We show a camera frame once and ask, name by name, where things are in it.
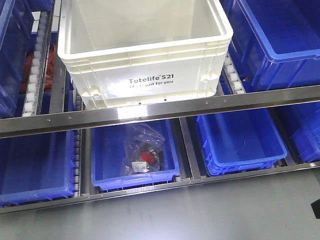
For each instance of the blue bin upper right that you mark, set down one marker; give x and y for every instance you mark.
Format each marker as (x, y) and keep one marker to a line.
(276, 42)

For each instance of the metal shelf rack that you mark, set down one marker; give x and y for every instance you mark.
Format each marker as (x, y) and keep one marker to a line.
(179, 113)

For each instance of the clear plastic parts bag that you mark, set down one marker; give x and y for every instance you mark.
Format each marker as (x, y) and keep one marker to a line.
(143, 147)

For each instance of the blue bin lower right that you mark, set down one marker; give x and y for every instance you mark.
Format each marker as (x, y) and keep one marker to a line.
(239, 141)

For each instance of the grey roller track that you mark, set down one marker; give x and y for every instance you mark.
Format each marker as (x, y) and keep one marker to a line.
(37, 75)

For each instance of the blue bin red contents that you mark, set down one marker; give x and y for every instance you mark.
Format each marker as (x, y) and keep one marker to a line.
(49, 70)

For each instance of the blue parts bin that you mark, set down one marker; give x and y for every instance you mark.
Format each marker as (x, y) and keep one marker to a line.
(107, 154)

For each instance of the blue bin lower left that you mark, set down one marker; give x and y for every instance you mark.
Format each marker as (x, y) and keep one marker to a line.
(37, 167)

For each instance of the white plastic Totelife tote box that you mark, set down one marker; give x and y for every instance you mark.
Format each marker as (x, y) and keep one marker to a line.
(130, 52)

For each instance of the blue bin far right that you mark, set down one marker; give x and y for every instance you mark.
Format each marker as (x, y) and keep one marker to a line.
(301, 124)

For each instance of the blue bin upper left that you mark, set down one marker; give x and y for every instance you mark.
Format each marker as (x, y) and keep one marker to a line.
(16, 22)

